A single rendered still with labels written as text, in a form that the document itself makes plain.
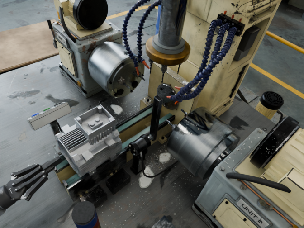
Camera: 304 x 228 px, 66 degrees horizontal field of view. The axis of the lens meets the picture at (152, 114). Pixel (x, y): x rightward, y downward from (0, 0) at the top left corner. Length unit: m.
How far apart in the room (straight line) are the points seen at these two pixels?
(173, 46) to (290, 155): 0.53
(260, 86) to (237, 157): 2.41
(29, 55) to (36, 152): 1.96
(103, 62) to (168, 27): 0.44
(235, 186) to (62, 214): 0.71
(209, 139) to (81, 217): 0.51
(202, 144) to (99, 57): 0.67
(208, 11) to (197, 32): 0.11
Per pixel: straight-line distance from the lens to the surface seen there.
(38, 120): 1.06
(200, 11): 1.06
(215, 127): 0.92
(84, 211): 0.67
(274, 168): 0.76
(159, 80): 1.20
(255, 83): 3.24
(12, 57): 3.16
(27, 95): 1.60
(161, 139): 1.26
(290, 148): 0.74
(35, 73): 1.75
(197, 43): 1.12
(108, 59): 1.19
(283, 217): 0.84
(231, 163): 0.86
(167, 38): 0.90
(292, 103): 3.21
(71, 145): 0.92
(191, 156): 0.91
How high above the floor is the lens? 1.84
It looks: 48 degrees down
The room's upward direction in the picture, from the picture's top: 7 degrees clockwise
